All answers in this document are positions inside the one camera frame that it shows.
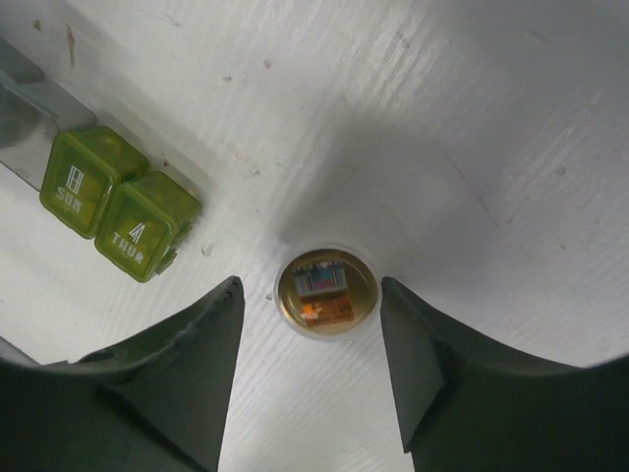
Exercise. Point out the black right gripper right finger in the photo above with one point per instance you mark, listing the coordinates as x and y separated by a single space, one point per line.
466 402

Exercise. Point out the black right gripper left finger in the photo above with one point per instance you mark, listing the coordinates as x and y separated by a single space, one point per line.
156 401

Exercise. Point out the weekly pill organizer strip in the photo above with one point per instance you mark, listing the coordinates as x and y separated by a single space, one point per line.
88 176

